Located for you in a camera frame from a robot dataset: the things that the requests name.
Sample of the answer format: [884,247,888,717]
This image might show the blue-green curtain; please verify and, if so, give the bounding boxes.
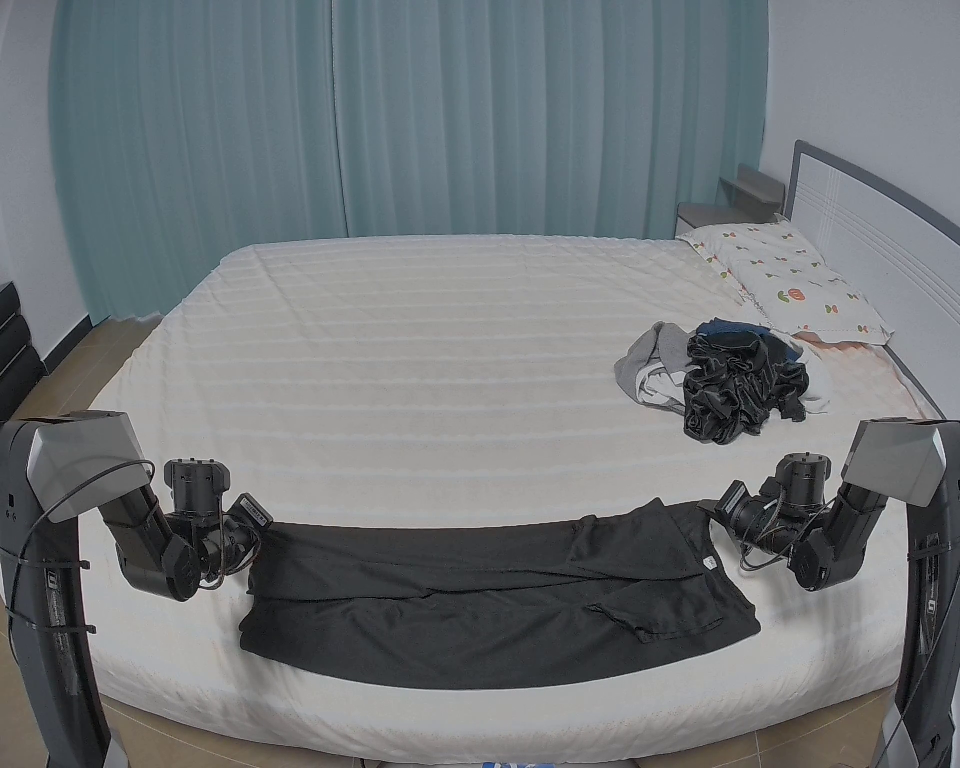
[332,0,770,241]
[48,0,350,320]

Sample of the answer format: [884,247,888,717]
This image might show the black T-shirt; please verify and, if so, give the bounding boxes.
[238,496,762,690]

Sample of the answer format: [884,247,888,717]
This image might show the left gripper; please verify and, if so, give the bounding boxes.
[223,491,274,561]

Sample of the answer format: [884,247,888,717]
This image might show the white printed pillow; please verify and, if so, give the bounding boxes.
[675,221,895,346]

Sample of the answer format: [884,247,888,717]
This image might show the black chest of drawers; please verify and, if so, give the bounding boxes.
[0,281,42,421]

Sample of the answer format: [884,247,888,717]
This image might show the bed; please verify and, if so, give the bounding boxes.
[0,138,960,755]

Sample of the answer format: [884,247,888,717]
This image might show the grey bedside table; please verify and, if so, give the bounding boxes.
[676,165,787,235]

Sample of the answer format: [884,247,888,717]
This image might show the pile of clothes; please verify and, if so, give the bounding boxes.
[615,320,835,447]

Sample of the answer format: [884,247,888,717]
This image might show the black cable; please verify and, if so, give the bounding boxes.
[3,459,159,624]
[738,517,800,577]

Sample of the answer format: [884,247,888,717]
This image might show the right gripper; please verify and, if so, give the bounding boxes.
[712,480,780,544]

